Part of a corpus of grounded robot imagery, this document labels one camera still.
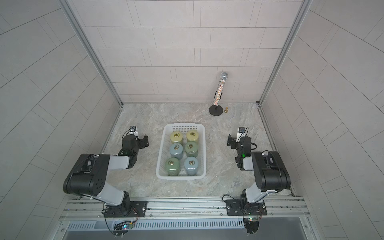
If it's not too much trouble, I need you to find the left circuit board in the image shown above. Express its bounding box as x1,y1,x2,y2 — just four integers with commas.
113,221,135,238

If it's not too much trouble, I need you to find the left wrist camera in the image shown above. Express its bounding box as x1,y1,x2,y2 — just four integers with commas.
128,126,138,137

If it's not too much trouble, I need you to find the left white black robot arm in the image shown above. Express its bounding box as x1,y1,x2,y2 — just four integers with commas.
63,134,149,218

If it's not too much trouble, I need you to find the circuit board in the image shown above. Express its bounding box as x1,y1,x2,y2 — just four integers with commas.
243,218,260,235
113,221,135,238

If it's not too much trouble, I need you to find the right circuit board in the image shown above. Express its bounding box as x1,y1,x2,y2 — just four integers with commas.
243,218,260,235

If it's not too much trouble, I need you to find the blue-grey canister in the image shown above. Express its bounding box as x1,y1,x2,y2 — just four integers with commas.
184,157,199,176
169,143,184,160

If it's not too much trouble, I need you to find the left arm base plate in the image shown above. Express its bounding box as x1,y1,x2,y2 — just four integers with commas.
102,201,148,218

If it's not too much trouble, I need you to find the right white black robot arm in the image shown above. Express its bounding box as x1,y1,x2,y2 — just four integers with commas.
227,135,291,210

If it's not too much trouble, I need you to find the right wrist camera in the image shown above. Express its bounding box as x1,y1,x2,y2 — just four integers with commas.
236,127,246,142

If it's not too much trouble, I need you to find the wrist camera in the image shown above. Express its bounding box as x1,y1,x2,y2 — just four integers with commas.
128,126,138,137
236,127,246,142

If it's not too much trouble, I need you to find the yellow-green canister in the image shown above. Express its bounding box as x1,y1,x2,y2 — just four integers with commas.
186,130,199,143
170,131,184,145

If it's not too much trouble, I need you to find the white plastic perforated basket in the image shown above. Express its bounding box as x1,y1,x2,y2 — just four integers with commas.
156,123,207,180

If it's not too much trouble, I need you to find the aluminium rail frame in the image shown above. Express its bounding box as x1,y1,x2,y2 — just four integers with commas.
59,196,311,221

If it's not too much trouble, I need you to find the green canister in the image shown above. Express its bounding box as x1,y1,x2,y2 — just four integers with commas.
184,141,199,158
165,158,180,177

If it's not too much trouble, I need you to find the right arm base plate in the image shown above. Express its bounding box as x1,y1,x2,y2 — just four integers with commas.
224,199,268,217

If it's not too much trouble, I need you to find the sprinkle tube on black stand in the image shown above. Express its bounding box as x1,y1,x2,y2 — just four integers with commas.
209,72,228,116

